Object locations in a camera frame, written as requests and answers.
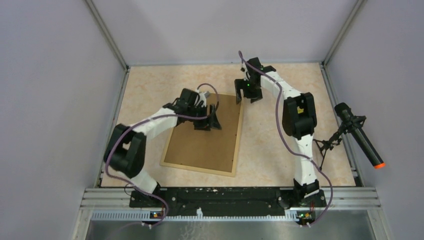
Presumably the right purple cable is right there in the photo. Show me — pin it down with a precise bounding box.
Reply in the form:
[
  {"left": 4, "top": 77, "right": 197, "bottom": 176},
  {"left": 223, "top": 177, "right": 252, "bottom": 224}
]
[{"left": 237, "top": 50, "right": 334, "bottom": 228}]

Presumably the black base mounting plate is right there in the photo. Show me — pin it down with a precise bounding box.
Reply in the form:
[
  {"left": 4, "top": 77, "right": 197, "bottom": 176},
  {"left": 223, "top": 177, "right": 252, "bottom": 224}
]
[{"left": 129, "top": 187, "right": 327, "bottom": 218}]

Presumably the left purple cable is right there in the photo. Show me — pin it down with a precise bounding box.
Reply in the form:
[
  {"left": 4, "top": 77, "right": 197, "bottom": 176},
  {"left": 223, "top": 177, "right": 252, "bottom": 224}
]
[{"left": 104, "top": 83, "right": 220, "bottom": 229}]

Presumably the light wooden picture frame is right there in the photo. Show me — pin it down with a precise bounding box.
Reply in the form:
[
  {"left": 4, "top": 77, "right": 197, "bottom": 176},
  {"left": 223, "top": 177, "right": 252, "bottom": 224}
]
[{"left": 159, "top": 93, "right": 245, "bottom": 178}]

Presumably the yellow calculator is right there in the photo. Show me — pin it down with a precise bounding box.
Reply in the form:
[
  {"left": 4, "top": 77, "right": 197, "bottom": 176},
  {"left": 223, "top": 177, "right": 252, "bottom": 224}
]
[{"left": 297, "top": 107, "right": 305, "bottom": 115}]

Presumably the black microphone orange tip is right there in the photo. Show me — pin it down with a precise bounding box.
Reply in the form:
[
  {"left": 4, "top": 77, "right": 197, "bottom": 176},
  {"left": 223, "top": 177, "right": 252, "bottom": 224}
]
[{"left": 334, "top": 102, "right": 386, "bottom": 169}]

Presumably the black microphone tripod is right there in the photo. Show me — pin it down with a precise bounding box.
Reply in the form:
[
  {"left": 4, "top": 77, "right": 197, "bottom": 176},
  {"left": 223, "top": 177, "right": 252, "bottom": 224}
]
[{"left": 313, "top": 115, "right": 367, "bottom": 170}]

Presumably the white toothed cable rail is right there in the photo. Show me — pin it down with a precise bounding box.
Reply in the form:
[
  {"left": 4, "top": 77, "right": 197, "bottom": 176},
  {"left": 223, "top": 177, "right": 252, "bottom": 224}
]
[{"left": 90, "top": 208, "right": 299, "bottom": 222}]

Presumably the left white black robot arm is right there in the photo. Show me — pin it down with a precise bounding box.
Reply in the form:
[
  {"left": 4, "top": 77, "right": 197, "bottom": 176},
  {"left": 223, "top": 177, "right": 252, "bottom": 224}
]
[{"left": 103, "top": 88, "right": 222, "bottom": 207}]

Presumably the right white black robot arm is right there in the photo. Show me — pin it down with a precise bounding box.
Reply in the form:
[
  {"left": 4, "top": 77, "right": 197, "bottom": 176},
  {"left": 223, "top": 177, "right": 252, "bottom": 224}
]
[{"left": 234, "top": 57, "right": 320, "bottom": 206}]

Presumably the purple cable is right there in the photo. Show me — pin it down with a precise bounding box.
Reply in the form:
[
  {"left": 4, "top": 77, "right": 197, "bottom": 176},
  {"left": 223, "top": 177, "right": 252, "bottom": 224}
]
[
  {"left": 237, "top": 50, "right": 334, "bottom": 228},
  {"left": 104, "top": 83, "right": 220, "bottom": 229}
]

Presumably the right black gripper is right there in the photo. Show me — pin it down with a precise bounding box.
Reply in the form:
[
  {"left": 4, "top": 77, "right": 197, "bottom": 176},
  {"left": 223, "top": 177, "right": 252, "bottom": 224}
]
[{"left": 234, "top": 78, "right": 262, "bottom": 105}]

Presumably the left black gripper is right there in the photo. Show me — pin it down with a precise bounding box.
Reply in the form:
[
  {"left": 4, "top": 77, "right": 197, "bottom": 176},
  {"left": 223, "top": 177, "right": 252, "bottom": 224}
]
[{"left": 187, "top": 104, "right": 222, "bottom": 132}]

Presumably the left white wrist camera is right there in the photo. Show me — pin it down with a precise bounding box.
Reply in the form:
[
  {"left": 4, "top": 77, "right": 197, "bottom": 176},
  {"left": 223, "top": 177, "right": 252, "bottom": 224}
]
[{"left": 196, "top": 91, "right": 210, "bottom": 108}]

